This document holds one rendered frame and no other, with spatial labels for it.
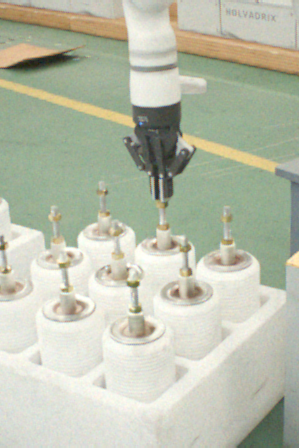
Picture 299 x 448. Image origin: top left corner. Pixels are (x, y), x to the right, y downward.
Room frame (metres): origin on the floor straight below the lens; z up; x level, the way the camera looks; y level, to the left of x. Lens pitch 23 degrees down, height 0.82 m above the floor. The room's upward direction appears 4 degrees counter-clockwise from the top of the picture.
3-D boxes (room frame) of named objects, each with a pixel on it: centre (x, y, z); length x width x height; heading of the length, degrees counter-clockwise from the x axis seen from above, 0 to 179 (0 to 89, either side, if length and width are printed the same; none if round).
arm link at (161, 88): (1.25, -0.03, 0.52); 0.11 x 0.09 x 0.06; 139
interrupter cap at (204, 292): (1.07, -0.05, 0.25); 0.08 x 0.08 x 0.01
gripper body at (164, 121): (1.24, -0.02, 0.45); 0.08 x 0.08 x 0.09
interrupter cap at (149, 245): (1.24, -0.02, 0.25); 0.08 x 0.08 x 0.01
